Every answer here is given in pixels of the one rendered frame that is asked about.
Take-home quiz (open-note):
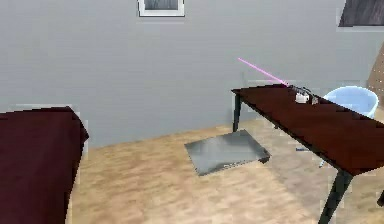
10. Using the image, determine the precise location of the white mug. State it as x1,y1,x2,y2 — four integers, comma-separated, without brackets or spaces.
295,92,311,104

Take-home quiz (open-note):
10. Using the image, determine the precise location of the dark red bed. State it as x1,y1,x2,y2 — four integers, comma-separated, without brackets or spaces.
0,105,90,224

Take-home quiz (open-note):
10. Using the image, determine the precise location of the dark brown table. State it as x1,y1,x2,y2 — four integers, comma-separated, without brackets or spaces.
231,83,384,224

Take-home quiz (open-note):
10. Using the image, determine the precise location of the white framed window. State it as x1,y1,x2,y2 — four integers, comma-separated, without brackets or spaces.
137,0,186,18

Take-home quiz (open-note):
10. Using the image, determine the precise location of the light blue chair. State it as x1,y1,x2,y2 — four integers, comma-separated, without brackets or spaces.
322,85,380,119

